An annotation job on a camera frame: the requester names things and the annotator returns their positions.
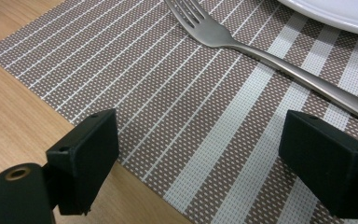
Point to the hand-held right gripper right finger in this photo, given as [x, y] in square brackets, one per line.
[329, 161]

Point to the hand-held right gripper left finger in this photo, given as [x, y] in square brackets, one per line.
[84, 161]

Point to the silver metal fork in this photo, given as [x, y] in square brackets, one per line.
[261, 53]

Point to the brown white striped woven placemat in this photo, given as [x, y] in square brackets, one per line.
[180, 109]

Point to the white plate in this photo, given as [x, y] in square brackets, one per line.
[335, 14]

